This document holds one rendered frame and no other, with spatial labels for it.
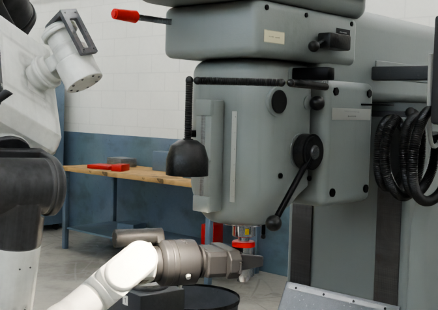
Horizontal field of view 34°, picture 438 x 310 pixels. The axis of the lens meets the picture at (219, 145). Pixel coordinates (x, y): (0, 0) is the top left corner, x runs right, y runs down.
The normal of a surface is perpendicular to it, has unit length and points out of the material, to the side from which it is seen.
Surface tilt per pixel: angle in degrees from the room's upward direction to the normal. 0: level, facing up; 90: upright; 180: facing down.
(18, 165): 37
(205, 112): 90
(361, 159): 90
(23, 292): 101
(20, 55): 59
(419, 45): 90
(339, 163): 90
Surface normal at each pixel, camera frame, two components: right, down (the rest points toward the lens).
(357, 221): -0.67, 0.02
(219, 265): 0.41, 0.06
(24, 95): 0.81, -0.48
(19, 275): 0.72, 0.25
